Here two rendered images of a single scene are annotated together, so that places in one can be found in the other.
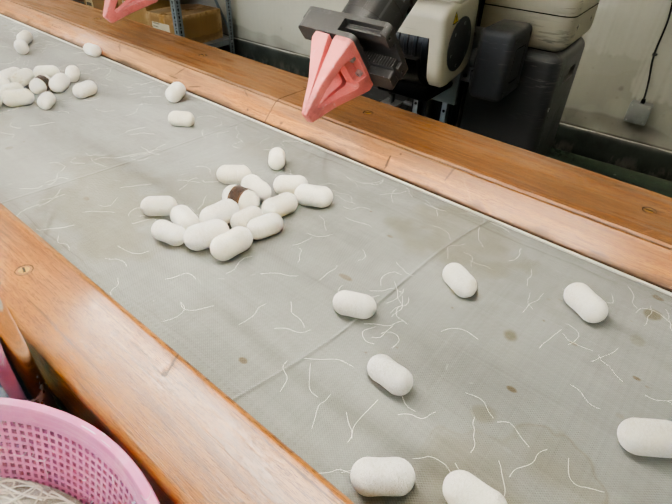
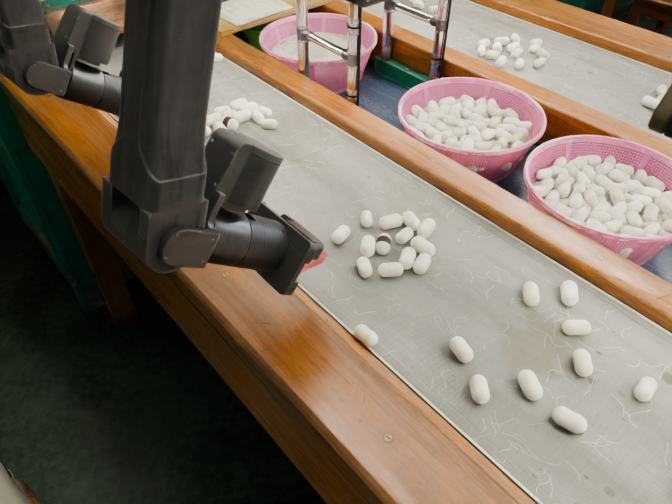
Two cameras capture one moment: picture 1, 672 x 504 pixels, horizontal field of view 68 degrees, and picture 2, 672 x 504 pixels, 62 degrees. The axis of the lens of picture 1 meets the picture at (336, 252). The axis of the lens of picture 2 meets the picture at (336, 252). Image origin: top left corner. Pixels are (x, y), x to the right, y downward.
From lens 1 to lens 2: 1.35 m
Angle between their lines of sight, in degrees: 98
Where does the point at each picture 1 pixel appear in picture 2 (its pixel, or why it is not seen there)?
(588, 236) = not seen: hidden behind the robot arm
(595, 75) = not seen: outside the picture
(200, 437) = (254, 56)
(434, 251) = not seen: hidden behind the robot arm
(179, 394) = (259, 61)
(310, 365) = (223, 79)
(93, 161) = (311, 162)
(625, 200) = (50, 99)
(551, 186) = (74, 108)
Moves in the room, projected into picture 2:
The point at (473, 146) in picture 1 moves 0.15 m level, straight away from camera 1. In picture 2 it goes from (81, 134) to (10, 180)
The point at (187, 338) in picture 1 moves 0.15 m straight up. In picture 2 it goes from (259, 87) to (251, 13)
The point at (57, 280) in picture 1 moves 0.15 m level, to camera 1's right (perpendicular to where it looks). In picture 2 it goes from (299, 86) to (226, 79)
